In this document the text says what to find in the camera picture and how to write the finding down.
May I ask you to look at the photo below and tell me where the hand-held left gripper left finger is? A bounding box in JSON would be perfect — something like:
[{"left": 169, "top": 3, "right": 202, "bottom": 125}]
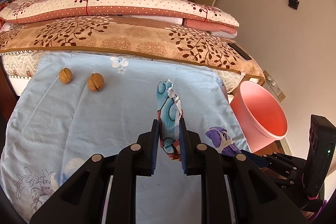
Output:
[{"left": 30, "top": 119, "right": 161, "bottom": 224}]

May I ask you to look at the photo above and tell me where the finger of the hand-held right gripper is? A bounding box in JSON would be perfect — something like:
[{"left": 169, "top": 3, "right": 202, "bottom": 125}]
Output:
[
  {"left": 240, "top": 149, "right": 306, "bottom": 178},
  {"left": 273, "top": 175, "right": 305, "bottom": 191}
]

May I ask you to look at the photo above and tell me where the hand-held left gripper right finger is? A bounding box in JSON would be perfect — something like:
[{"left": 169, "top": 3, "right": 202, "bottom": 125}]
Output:
[{"left": 179, "top": 117, "right": 307, "bottom": 224}]

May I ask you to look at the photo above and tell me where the patterned paper wrapper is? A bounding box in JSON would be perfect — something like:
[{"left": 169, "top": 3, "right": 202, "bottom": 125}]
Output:
[{"left": 157, "top": 79, "right": 184, "bottom": 161}]

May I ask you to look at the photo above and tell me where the purple face mask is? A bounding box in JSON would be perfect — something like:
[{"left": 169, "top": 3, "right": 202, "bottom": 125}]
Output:
[{"left": 205, "top": 127, "right": 242, "bottom": 156}]

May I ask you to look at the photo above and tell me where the pink plastic bucket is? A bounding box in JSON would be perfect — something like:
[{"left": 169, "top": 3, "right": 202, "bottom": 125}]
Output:
[{"left": 230, "top": 81, "right": 289, "bottom": 153}]

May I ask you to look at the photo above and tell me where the light blue floral cloth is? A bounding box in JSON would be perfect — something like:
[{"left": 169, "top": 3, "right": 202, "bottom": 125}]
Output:
[{"left": 0, "top": 52, "right": 250, "bottom": 224}]

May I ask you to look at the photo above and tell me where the brown walnut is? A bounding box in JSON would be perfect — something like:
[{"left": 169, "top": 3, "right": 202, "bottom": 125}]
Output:
[
  {"left": 58, "top": 68, "right": 73, "bottom": 84},
  {"left": 87, "top": 72, "right": 105, "bottom": 92}
]

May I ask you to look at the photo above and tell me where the tan leaf print blanket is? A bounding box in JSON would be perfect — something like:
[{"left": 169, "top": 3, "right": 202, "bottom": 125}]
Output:
[{"left": 0, "top": 15, "right": 264, "bottom": 80}]

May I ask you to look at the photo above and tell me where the black smartphone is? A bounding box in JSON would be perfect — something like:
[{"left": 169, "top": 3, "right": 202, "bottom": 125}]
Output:
[{"left": 227, "top": 43, "right": 252, "bottom": 61}]

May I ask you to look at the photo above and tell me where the folded pink dotted quilt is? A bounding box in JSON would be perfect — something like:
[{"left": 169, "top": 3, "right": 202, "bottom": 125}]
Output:
[{"left": 0, "top": 0, "right": 240, "bottom": 38}]

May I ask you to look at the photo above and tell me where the white quilted mattress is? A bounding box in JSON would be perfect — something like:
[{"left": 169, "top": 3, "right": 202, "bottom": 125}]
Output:
[{"left": 0, "top": 52, "right": 48, "bottom": 81}]

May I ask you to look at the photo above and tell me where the white bed frame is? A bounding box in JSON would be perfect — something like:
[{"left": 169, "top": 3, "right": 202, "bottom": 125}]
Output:
[{"left": 240, "top": 73, "right": 265, "bottom": 88}]

